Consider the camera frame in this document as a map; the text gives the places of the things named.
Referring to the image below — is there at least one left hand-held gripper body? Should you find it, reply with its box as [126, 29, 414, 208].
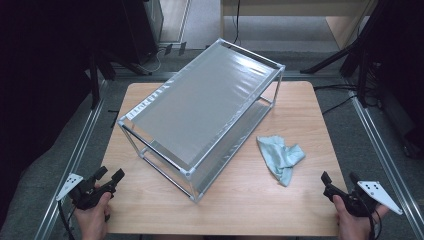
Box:
[55, 172, 117, 212]

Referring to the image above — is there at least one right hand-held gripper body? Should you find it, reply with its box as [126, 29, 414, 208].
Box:
[323, 180, 404, 218]

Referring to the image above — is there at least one light blue cleaning cloth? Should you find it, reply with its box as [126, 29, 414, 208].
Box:
[256, 134, 306, 188]

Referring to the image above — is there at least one person's right hand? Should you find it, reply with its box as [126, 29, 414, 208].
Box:
[333, 194, 389, 240]

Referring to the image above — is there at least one person's left hand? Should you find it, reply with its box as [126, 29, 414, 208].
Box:
[73, 192, 113, 240]

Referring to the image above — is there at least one thin black tape strip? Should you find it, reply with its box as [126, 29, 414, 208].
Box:
[107, 109, 120, 129]

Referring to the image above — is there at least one black tripod stand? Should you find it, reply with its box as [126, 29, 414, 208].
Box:
[299, 0, 388, 108]
[87, 49, 153, 110]

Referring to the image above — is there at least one black curtain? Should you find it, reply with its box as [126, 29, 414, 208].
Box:
[0, 0, 128, 218]
[376, 0, 424, 158]

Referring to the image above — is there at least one black computer tower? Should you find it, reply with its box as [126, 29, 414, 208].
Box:
[121, 0, 164, 66]

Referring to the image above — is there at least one light wooden desk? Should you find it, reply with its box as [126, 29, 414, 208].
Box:
[219, 0, 379, 51]

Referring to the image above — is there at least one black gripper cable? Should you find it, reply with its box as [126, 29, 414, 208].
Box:
[364, 199, 384, 240]
[58, 199, 77, 240]

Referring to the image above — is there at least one aluminium floor rail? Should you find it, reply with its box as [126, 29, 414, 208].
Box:
[33, 79, 109, 240]
[346, 89, 424, 240]

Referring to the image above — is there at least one black floor cable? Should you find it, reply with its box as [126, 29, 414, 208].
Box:
[313, 83, 358, 92]
[321, 94, 358, 116]

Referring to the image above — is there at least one white floor cable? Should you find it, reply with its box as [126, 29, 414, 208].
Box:
[143, 46, 168, 73]

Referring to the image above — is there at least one black hanging cable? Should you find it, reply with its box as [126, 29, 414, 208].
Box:
[229, 0, 242, 46]

